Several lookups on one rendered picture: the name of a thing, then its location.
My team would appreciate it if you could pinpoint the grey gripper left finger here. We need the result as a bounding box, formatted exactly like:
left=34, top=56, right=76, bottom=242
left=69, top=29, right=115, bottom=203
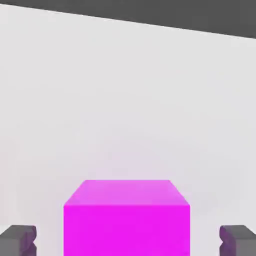
left=0, top=224, right=38, bottom=256

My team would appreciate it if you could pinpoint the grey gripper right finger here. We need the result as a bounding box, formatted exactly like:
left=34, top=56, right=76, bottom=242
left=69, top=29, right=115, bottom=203
left=219, top=224, right=256, bottom=256

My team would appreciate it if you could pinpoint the small magenta cube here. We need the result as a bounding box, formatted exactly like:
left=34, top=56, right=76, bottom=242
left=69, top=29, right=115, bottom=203
left=63, top=179, right=191, bottom=256

